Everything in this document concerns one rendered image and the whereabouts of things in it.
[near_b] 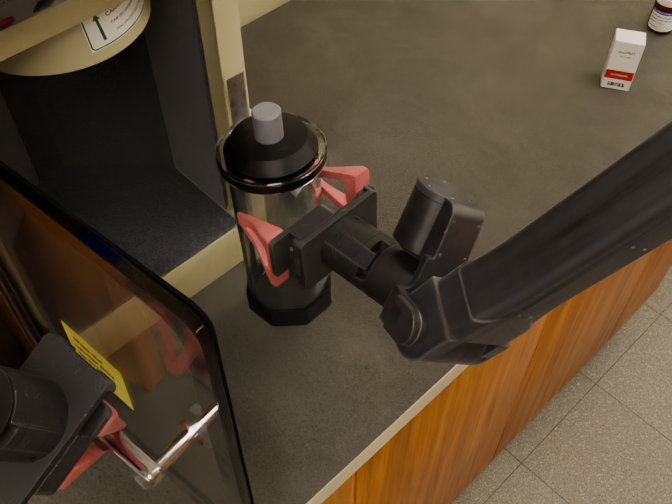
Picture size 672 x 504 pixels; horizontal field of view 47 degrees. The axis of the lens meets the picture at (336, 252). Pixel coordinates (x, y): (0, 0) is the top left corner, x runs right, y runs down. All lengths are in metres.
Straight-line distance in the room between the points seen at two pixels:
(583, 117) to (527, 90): 0.10
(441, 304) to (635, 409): 1.51
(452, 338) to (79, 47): 0.41
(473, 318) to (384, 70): 0.77
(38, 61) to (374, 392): 0.51
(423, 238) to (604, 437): 1.42
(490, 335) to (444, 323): 0.04
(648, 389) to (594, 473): 0.29
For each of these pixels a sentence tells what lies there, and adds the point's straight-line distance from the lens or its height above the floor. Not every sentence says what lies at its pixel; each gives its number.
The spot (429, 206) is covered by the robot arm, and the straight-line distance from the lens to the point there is 0.67.
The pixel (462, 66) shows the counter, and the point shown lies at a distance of 1.34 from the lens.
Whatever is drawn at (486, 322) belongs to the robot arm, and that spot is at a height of 1.27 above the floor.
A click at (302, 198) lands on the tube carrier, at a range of 0.75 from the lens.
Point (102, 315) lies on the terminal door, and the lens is 0.58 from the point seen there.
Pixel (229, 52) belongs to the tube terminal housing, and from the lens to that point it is 0.82.
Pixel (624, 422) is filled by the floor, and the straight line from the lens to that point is 2.08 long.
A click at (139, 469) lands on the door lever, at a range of 0.61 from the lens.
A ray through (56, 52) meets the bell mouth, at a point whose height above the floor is 1.33.
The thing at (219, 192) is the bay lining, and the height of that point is 1.04.
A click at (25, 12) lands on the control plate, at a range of 0.61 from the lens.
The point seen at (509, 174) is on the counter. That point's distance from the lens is 1.16.
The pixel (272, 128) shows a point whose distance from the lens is 0.73.
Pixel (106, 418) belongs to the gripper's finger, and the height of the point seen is 1.27.
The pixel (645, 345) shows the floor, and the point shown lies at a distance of 2.21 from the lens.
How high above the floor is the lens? 1.76
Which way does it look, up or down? 52 degrees down
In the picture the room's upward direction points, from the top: straight up
